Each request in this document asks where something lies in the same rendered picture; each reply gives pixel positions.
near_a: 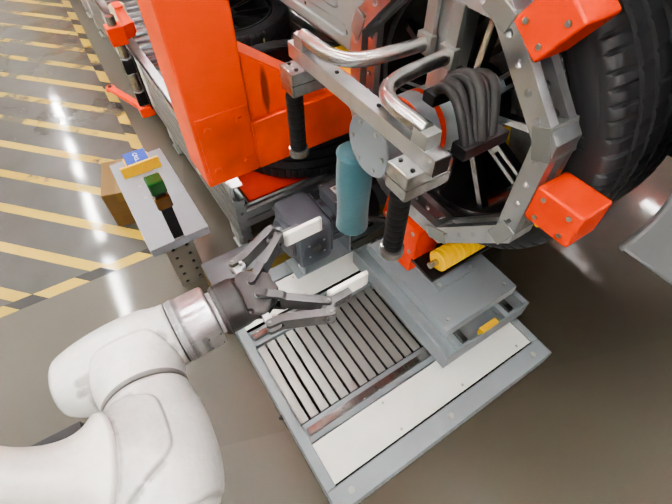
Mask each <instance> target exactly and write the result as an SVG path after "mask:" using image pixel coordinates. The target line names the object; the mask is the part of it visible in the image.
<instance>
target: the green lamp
mask: <svg viewBox="0 0 672 504"><path fill-rule="evenodd" d="M143 180H144V182H145V184H146V186H147V188H148V190H149V192H150V194H151V196H153V197H155V196H157V195H160V194H163V193H165V192H167V188H166V185H165V183H164V181H163V179H162V177H161V175H160V174H159V173H158V172H156V173H154V174H151V175H148V176H146V177H144V178H143Z"/></svg>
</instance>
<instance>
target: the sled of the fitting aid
mask: <svg viewBox="0 0 672 504"><path fill-rule="evenodd" d="M383 237H384V234H382V235H381V236H379V237H377V238H375V239H373V240H371V241H369V242H367V243H365V244H363V245H361V246H359V247H357V248H355V249H353V263H354V264H355V265H356V267H357V268H358V269H359V270H360V271H361V272H363V271H365V270H366V271H367V272H368V281H369V282H370V283H371V284H372V285H373V287H374V288H375V289H376V290H377V291H378V293H379V294H380V295H381V296H382V297H383V298H384V300H385V301H386V302H387V303H388V304H389V306H390V307H391V308H392V309H393V310H394V311H395V313H396V314H397V315H398V316H399V317H400V318H401V320H402V321H403V322H404V323H405V324H406V326H407V327H408V328H409V329H410V330H411V331H412V333H413V334H414V335H415V336H416V337H417V339H418V340H419V341H420V342H421V343H422V344H423V346H424V347H425V348H426V349H427V350H428V352H429V353H430V354H431V355H432V356H433V357H434V359H435V360H436V361H437V362H438V363H439V365H440V366H441V367H442V368H444V367H446V366H447V365H449V364H450V363H451V362H453V361H454V360H456V359H457V358H459V357H460V356H462V355H463V354H464V353H466V352H467V351H469V350H470V349H472V348H473V347H475V346H476V345H478V344H479V343H480V342H482V341H483V340H485V339H486V338H488V337H489V336H491V335H492V334H493V333H495V332H496V331H498V330H499V329H501V328H502V327H504V326H505V325H506V324H508V323H509V322H511V321H512V320H514V319H515V318H517V317H518V316H519V315H521V314H522V313H523V311H524V310H525V308H526V307H527V305H528V304H529V301H528V300H527V299H525V298H524V297H523V296H522V295H521V294H520V293H519V292H518V291H517V290H516V289H515V290H514V292H513V293H512V294H511V295H509V296H508V297H506V298H505V299H503V300H502V301H500V302H499V303H497V304H496V305H494V306H493V307H491V308H489V309H488V310H486V311H485V312H483V313H482V314H480V315H479V316H477V317H476V318H474V319H473V320H471V321H470V322H468V323H467V324H465V325H464V326H462V327H461V328H459V329H458V330H456V331H455V332H453V333H452V334H450V335H449V336H447V337H443V335H442V334H441V333H440V332H439V331H438V330H437V329H436V328H435V327H434V325H433V324H432V323H431V322H430V321H429V320H428V319H427V318H426V316H425V315H424V314H423V313H422V312H421V311H420V310H419V309H418V307H417V306H416V305H415V304H414V303H413V302H412V301H411V300H410V298H409V297H408V296H407V295H406V294H405V293H404V292H403V291H402V290H401V288H400V287H399V286H398V285H397V284H396V283H395V282H394V281H393V279H392V278H391V277H390V276H389V275H388V274H387V273H386V272H385V270H384V269H383V268H382V267H381V266H380V265H379V264H378V263H377V261H376V260H375V259H374V258H373V257H372V256H371V255H370V254H369V245H370V244H372V243H374V242H376V241H378V240H380V239H382V238H383Z"/></svg>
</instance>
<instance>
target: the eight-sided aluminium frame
mask: <svg viewBox="0 0 672 504"><path fill-rule="evenodd" d="M407 1H408V0H365V1H364V2H363V3H362V5H361V6H360V7H358V8H356V11H355V13H354V14H353V15H352V24H351V28H350V30H351V32H352V35H351V51H364V50H370V49H375V48H380V47H382V45H383V33H384V25H385V22H387V21H388V20H389V19H390V18H391V17H392V16H393V15H394V14H395V13H396V12H397V11H398V10H399V9H400V8H401V7H402V6H403V5H404V4H405V3H406V2H407ZM459 1H461V2H463V3H465V4H467V5H468V6H467V7H468V8H470V9H472V10H474V11H476V12H478V13H480V14H482V15H484V16H486V17H488V18H490V19H492V20H493V22H494V23H495V27H496V30H497V33H498V36H499V39H500V42H501V46H502V49H503V52H504V55H505V58H506V61H507V65H508V68H509V71H510V74H511V77H512V80H513V84H514V87H515V90H516V93H517V96H518V99H519V103H520V106H521V109H522V112H523V115H524V118H525V122H526V125H527V128H528V131H529V134H530V137H531V146H530V149H529V151H528V153H527V156H526V158H525V160H524V162H523V165H522V167H521V169H520V171H519V174H518V176H517V178H516V181H515V183H514V185H513V187H512V190H511V192H510V194H509V197H508V199H507V201H506V203H505V206H504V208H503V210H502V212H501V214H494V215H482V216H470V217H457V218H456V217H453V216H452V215H451V214H450V213H449V212H448V211H447V210H446V209H444V208H443V207H442V206H441V205H440V204H439V203H438V202H437V201H435V200H434V199H433V198H432V197H431V196H430V195H429V194H427V193H424V194H422V195H420V196H418V197H416V198H414V199H412V200H411V205H410V210H409V216H410V217H411V218H412V219H413V220H414V221H415V222H416V223H417V224H418V225H419V226H420V227H421V228H422V229H423V230H424V231H426V232H427V233H428V236H429V237H431V238H433V239H434V240H435V241H436V242H437V243H442V244H446V243H496V244H497V245H498V244H500V243H510V242H512V241H514V240H515V239H517V238H519V237H520V236H522V235H524V234H525V233H527V232H529V231H530V230H531V228H532V226H533V224H534V223H533V222H532V221H531V220H529V219H528V218H527V217H526V216H525V212H526V210H527V208H528V206H529V204H530V202H531V200H532V198H533V196H534V194H535V192H536V190H537V188H538V187H539V186H541V185H543V184H545V183H546V182H548V181H550V180H552V179H554V178H555V177H557V176H559V175H560V174H561V173H562V171H563V169H564V167H565V165H566V163H567V162H568V160H569V158H570V156H571V154H572V152H573V151H575V150H576V149H577V143H578V141H579V139H580V138H581V136H582V131H581V128H580V125H579V117H580V116H579V115H577V114H576V111H575V107H574V104H573V101H572V97H571V94H570V90H569V87H568V83H567V80H566V77H565V73H564V70H563V66H562V63H561V59H560V56H559V53H558V54H556V55H553V56H551V57H548V58H546V59H543V60H541V61H538V62H533V60H532V58H531V56H530V54H529V52H528V50H527V48H526V45H525V43H524V41H523V38H522V36H521V34H520V32H519V30H518V28H517V26H516V24H515V19H516V18H517V16H518V15H519V14H520V13H521V12H522V11H523V10H524V9H525V8H527V7H528V6H529V5H530V4H531V3H532V2H533V1H534V0H459ZM380 68H381V64H379V65H374V66H369V67H361V68H351V71H350V76H351V77H353V78H354V79H355V80H357V81H358V82H359V83H360V84H362V85H363V86H364V87H366V88H367V89H368V90H369V91H371V92H372V93H373V94H375V95H376V96H377V97H378V92H379V80H380Z"/></svg>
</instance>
